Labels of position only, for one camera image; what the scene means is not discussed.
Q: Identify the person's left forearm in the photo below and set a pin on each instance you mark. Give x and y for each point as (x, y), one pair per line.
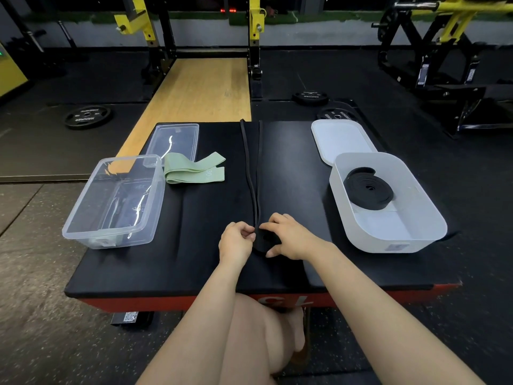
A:
(192, 332)

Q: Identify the white plastic lid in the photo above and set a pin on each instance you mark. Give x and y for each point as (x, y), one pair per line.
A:
(342, 140)

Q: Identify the wooden lifting platform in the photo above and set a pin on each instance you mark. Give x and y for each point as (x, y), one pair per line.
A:
(196, 96)

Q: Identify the black weight plate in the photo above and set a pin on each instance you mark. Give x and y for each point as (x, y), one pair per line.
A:
(310, 98)
(88, 117)
(337, 115)

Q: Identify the wide black resistance band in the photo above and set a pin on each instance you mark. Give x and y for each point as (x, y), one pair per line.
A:
(368, 189)

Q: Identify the black plyo platform red side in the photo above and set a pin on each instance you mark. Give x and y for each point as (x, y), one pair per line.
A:
(192, 252)

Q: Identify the light green resistance band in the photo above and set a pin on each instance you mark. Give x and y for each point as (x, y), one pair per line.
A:
(103, 241)
(186, 162)
(194, 177)

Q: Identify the black upright bar holder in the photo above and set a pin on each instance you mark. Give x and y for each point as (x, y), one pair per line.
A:
(68, 36)

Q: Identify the thin black resistance band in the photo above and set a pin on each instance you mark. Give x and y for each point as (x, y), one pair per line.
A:
(250, 176)

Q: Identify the yellow black squat rack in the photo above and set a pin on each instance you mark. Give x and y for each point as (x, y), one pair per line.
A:
(254, 52)

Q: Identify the person's left leg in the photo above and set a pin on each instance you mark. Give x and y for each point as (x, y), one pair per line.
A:
(252, 340)

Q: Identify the person's right hand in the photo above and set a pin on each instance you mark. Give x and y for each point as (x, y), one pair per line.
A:
(300, 240)

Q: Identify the clear plastic lid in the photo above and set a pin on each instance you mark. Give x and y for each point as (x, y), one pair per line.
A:
(172, 142)

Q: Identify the brown sandal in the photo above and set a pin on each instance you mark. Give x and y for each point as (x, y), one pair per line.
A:
(306, 348)

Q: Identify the white plastic bin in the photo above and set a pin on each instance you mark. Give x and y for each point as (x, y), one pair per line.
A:
(419, 228)

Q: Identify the person's left hand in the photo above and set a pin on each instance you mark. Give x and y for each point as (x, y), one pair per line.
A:
(236, 246)

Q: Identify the clear plastic container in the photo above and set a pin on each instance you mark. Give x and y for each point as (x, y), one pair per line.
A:
(112, 204)

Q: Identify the yellow black exercise machine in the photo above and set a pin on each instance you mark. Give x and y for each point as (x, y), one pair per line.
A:
(433, 56)

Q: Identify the person's right forearm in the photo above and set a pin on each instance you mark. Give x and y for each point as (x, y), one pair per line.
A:
(392, 320)

